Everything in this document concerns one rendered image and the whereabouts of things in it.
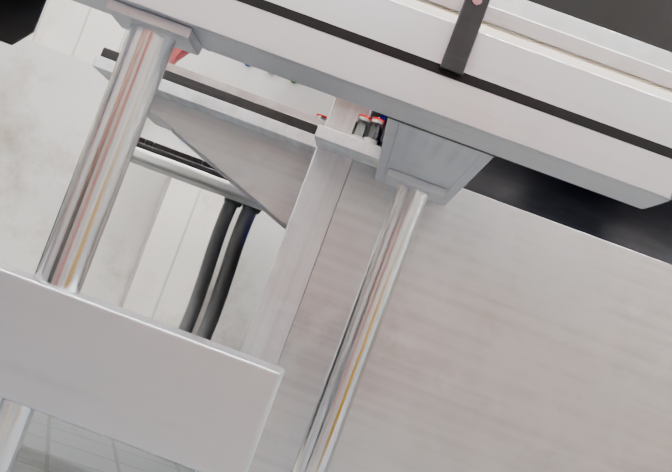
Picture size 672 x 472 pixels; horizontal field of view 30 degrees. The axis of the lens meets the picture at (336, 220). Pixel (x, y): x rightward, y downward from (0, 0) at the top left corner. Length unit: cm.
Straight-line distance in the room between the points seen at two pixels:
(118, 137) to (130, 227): 502
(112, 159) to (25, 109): 502
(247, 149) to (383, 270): 45
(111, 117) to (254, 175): 89
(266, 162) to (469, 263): 40
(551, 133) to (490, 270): 83
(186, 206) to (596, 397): 420
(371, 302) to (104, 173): 64
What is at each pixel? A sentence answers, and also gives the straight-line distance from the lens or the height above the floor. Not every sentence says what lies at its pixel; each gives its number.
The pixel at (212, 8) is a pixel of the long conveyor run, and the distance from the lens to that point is 127.
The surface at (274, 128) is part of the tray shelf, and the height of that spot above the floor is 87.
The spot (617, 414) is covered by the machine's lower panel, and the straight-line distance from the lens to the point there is 210.
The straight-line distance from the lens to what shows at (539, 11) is 213.
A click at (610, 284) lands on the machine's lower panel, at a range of 209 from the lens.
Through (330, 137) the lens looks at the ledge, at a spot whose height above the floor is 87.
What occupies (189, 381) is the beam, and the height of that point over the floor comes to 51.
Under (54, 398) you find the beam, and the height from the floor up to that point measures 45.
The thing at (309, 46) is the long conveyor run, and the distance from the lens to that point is 125.
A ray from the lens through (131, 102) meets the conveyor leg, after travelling 130.
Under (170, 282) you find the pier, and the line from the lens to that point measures 611.
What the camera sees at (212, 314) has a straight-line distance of 319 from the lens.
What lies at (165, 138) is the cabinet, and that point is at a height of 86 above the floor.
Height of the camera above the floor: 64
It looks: 3 degrees up
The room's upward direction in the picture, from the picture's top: 20 degrees clockwise
